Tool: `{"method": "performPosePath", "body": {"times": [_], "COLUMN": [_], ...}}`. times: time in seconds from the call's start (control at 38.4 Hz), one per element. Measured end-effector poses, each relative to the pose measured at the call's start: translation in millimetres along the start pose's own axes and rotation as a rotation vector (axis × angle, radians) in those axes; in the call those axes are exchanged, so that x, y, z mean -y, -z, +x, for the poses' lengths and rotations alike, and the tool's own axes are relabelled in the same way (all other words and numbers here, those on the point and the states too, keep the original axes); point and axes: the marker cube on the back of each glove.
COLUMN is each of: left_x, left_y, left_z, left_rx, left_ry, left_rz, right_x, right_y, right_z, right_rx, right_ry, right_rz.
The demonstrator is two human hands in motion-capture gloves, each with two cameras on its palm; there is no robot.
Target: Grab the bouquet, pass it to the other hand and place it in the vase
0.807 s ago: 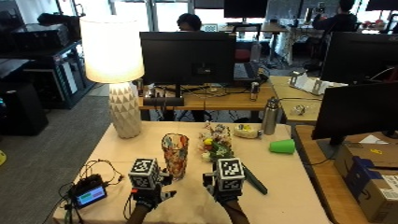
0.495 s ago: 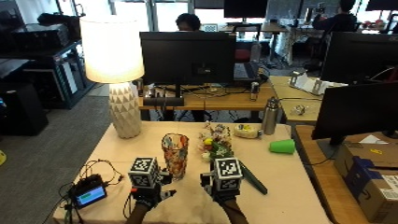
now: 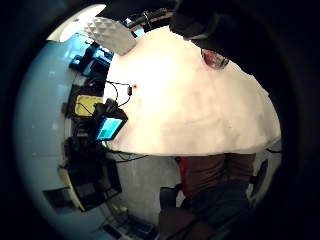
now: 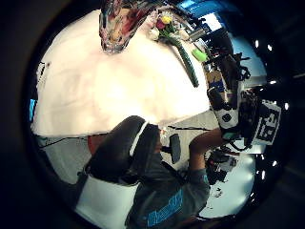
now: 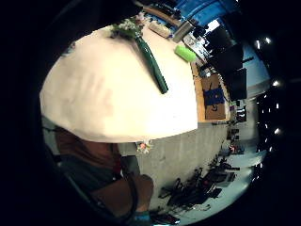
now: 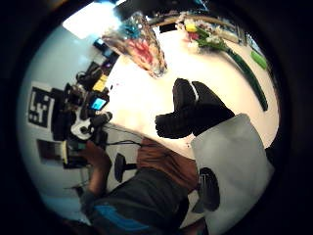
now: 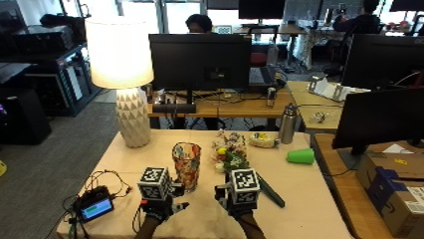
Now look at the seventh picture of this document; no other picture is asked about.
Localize small black screen device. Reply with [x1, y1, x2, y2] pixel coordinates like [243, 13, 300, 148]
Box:
[72, 185, 116, 224]

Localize steel water bottle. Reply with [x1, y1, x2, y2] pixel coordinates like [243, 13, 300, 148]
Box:
[278, 103, 300, 145]

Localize white paper sheet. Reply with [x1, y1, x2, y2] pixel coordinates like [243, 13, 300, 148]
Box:
[381, 143, 415, 154]

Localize white marker cube left glove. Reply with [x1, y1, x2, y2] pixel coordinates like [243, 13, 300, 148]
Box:
[137, 166, 174, 202]

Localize red office chair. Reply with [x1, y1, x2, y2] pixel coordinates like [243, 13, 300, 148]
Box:
[246, 25, 280, 68]

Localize green plastic cup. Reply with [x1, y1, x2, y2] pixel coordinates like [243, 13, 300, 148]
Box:
[284, 147, 316, 165]

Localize black cabinet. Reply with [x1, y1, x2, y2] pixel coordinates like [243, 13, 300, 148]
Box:
[0, 88, 53, 145]

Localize white plastic holder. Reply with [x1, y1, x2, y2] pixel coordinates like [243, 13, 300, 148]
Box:
[306, 75, 371, 103]

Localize black monitor beside cardboard box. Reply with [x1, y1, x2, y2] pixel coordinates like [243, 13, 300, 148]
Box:
[331, 87, 424, 170]

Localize black cable on table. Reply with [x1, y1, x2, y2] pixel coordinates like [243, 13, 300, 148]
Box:
[82, 169, 134, 201]

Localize light wooden desk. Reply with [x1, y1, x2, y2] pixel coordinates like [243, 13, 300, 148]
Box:
[284, 81, 349, 133]

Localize white marker cube glove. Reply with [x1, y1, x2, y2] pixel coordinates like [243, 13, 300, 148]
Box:
[137, 166, 174, 202]
[227, 168, 262, 205]

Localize white table lamp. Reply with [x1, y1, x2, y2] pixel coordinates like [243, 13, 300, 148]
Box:
[84, 16, 155, 149]

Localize black soundbar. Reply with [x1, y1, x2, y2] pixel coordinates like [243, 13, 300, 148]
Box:
[151, 103, 198, 115]

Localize person's right hand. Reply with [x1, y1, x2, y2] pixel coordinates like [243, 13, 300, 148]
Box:
[214, 183, 259, 217]

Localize white marker cube right glove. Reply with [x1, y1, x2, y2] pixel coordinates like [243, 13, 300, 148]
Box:
[227, 168, 262, 205]

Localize colourful glass vase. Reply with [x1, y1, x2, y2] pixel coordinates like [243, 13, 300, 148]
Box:
[171, 141, 203, 192]

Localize black computer monitor with stand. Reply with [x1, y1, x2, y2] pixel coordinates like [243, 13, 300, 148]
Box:
[149, 33, 252, 106]

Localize flower bouquet with green stems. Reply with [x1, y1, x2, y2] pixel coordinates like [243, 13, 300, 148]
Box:
[211, 129, 286, 209]

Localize background black monitor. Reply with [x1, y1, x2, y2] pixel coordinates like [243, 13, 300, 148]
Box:
[236, 0, 287, 25]

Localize yellow and white wrapped packet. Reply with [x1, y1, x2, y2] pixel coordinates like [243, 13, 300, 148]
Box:
[247, 131, 280, 148]

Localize large black monitor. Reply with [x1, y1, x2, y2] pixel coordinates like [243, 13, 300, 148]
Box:
[340, 33, 424, 92]

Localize cardboard box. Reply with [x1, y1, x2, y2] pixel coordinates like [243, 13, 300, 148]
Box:
[355, 151, 424, 239]

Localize small shiny metal object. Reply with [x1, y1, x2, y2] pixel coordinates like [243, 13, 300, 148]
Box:
[310, 111, 330, 124]

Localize open laptop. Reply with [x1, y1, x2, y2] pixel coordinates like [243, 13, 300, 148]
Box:
[247, 65, 280, 90]

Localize person's left hand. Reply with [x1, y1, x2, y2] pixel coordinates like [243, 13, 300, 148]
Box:
[138, 180, 191, 222]

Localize brown wooden desk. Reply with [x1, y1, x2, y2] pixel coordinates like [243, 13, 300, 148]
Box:
[311, 132, 424, 239]

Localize black equipment rack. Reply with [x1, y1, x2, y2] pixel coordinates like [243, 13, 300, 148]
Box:
[0, 24, 104, 118]

